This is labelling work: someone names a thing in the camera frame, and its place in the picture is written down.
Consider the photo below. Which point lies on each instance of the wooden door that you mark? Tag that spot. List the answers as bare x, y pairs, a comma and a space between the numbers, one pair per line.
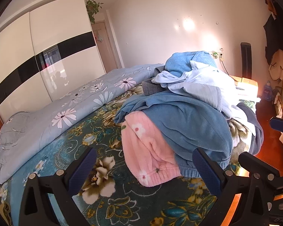
108, 47

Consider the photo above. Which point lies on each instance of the blue fleece garment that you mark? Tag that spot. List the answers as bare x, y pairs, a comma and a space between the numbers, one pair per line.
191, 122

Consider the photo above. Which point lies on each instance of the dark hanging jacket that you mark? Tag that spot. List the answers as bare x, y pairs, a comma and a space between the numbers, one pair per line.
276, 35

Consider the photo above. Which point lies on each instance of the pink fleece garment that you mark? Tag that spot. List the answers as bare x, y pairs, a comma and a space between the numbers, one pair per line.
146, 150

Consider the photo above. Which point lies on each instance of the cream hanging garment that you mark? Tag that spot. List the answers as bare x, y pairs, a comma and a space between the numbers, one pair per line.
280, 63

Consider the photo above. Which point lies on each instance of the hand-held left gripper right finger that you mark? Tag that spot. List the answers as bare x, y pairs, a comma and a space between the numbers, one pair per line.
206, 171

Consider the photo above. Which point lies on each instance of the blue detergent bottle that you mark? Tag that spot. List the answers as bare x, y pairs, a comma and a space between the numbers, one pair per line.
268, 91

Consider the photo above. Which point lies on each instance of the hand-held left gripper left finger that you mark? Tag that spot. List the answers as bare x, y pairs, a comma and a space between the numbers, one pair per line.
81, 173

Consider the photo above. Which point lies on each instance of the cardboard box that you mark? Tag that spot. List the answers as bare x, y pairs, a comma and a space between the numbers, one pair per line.
248, 86

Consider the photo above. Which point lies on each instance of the grey garment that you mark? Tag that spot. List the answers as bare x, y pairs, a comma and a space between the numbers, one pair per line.
151, 88

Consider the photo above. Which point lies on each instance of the small hanging light blue cloth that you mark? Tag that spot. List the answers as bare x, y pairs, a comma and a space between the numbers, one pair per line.
99, 36

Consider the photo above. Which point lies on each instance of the black tower fan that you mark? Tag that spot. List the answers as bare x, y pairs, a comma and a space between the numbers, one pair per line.
246, 58

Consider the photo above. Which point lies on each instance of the white wardrobe with black stripe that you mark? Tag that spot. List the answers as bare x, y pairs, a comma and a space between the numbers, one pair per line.
61, 23

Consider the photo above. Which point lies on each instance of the orange hanging garment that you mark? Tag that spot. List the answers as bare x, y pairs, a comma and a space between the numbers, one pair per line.
271, 2

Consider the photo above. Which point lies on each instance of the slate blue garment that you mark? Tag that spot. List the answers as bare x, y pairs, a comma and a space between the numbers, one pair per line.
254, 131

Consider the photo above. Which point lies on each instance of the light blue T-shirt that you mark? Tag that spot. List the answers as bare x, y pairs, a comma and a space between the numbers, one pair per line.
198, 80

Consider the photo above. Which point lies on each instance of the teal floral blanket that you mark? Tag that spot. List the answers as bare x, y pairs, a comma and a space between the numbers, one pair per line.
132, 204

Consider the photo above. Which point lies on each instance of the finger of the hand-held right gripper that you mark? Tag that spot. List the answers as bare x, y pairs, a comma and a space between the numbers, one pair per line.
281, 124
266, 167

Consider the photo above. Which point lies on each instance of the light blue floral duvet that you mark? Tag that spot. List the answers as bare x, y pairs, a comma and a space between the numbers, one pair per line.
49, 122

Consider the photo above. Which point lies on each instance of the green potted plant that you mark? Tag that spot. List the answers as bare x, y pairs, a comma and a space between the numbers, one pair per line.
93, 6

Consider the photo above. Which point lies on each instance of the white wall power socket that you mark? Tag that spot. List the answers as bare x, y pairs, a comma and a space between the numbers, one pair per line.
214, 54

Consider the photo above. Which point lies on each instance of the blue terry garment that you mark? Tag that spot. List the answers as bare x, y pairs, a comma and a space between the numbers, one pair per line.
179, 63

